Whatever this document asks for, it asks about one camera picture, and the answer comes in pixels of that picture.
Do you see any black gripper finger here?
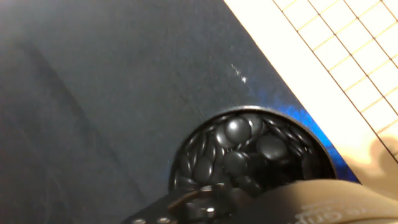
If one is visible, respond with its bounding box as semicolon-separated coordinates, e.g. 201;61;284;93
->
121;182;253;224

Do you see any tan go board with grid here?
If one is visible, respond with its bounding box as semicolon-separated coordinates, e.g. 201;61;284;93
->
223;0;398;200

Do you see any black go stone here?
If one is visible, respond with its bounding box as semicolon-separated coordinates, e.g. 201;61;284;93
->
256;134;289;161
214;124;237;149
224;116;252;144

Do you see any black round stone bowl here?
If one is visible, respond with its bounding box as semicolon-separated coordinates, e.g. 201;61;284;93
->
167;105;338;200

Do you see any blue and black landscape mat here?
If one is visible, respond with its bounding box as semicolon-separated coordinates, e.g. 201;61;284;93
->
0;0;361;224

